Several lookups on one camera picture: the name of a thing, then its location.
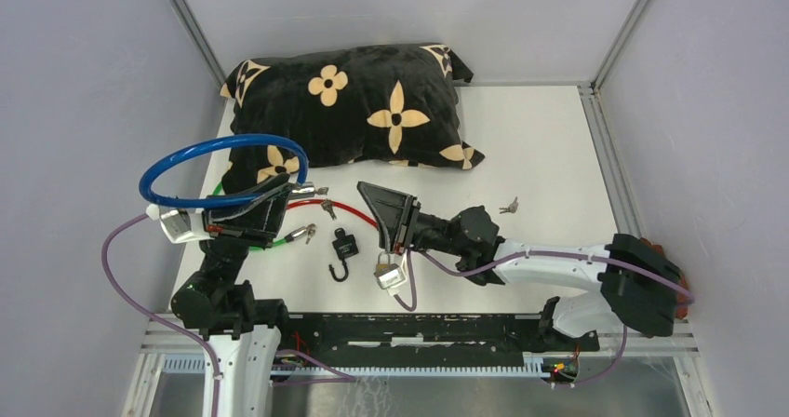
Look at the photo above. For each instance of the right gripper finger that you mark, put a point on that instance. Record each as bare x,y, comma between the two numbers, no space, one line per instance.
377,197
394,224

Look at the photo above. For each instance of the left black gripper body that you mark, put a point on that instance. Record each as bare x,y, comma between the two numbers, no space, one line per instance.
249,227

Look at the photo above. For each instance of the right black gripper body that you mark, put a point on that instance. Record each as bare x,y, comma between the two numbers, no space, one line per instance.
432,234

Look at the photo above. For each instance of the black padlock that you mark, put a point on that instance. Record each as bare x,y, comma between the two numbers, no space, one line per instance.
345,247

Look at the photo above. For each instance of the blue cable lock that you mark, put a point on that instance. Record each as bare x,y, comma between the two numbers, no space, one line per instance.
147,179

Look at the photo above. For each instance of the small brass padlock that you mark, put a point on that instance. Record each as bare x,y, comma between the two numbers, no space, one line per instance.
384,264

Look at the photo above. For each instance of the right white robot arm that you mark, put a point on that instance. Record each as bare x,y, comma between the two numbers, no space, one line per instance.
623,283

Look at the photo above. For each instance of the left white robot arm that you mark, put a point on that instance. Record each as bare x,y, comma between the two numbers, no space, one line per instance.
239,333

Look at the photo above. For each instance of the silver keys on table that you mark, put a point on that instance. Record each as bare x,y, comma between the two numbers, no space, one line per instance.
305,232

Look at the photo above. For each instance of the loose keys right side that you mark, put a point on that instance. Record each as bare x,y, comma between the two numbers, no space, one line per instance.
511,208

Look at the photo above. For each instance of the black floral pillow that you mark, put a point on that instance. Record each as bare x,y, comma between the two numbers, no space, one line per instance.
392,103

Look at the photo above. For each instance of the brown cloth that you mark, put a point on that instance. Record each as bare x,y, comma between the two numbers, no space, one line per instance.
682,310

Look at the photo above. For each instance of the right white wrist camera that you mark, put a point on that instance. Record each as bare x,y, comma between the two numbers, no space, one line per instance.
390,277

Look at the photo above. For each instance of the red cable lock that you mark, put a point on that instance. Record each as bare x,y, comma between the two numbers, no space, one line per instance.
330,206

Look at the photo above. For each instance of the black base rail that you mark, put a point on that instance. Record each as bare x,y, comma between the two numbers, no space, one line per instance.
390,345

